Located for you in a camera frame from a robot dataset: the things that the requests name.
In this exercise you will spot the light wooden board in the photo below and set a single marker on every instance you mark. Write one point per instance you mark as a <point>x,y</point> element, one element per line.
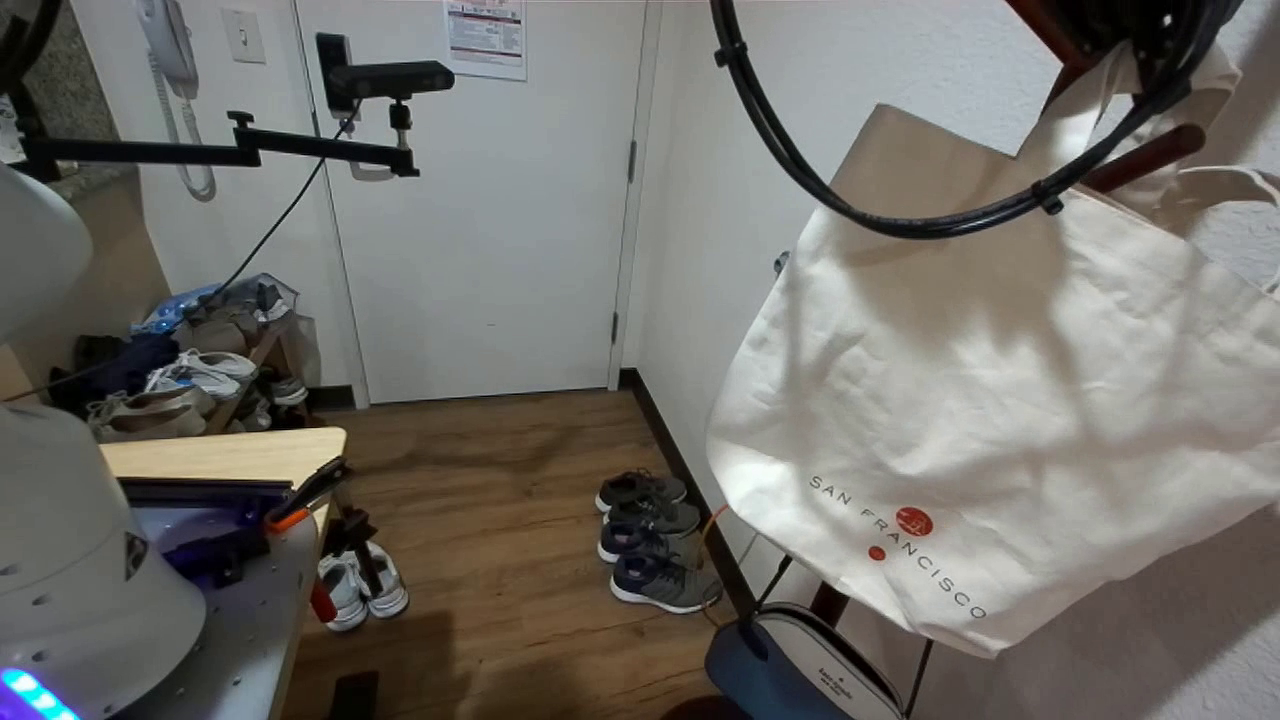
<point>222,457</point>

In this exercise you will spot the grey robot stand top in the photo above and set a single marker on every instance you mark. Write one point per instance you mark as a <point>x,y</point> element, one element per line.
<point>226,624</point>

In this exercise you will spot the black stereo camera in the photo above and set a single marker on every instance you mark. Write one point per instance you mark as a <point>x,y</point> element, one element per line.
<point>382,78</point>

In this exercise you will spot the paper notice on door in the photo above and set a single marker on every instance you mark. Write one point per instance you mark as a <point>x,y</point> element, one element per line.
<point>485,37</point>

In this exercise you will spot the round metal wall doorstop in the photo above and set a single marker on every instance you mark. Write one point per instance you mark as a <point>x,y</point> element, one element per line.
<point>777,261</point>

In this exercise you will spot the white door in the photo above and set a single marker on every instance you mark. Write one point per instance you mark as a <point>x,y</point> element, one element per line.
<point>464,267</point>

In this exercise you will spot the white wall phone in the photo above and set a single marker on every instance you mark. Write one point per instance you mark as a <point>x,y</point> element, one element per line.
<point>166,41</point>

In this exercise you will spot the grey sneaker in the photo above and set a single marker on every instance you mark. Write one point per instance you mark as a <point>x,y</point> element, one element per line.
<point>649,521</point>
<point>640,491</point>
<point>662,580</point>

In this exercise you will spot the black orange bar clamp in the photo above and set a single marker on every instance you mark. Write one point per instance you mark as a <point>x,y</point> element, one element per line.
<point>305,497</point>

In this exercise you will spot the cluttered items pile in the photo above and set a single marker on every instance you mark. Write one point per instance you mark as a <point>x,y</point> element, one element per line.
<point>200,373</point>

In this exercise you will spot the white light switch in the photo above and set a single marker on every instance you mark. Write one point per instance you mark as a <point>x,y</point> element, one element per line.
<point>247,34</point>

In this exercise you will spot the brown wooden coat rack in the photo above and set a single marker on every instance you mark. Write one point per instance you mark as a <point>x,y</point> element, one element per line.
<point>1147,157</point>

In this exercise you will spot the cream canvas tote bag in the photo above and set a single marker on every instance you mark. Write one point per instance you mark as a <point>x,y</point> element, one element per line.
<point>1013,403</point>

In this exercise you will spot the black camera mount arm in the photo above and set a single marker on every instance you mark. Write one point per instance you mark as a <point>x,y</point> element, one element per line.
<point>200,151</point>

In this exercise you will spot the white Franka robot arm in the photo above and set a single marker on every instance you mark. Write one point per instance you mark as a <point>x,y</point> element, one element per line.
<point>66,572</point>

